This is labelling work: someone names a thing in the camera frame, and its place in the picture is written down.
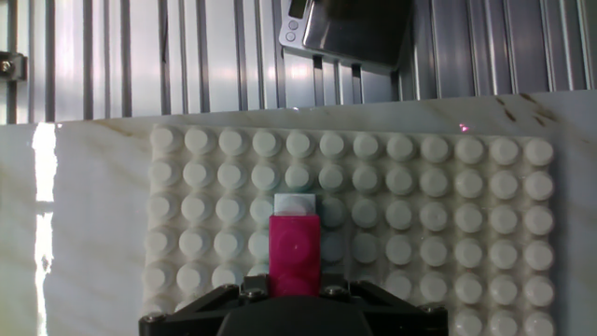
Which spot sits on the silver digital scale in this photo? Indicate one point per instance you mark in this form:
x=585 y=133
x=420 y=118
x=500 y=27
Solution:
x=345 y=28

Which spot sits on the magenta three-stud block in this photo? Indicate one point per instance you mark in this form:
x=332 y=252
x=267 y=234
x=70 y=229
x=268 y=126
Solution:
x=294 y=252

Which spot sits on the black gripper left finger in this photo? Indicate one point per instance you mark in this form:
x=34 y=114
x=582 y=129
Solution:
x=186 y=324

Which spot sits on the white studded baseplate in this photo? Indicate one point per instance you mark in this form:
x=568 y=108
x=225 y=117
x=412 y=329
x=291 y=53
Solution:
x=420 y=210

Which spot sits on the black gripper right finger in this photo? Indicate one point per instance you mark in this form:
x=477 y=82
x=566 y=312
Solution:
x=406 y=324

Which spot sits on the white four-stud block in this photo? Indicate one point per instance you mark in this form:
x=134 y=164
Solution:
x=295 y=204

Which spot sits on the white marble board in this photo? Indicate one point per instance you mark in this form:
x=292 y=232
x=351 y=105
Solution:
x=93 y=210

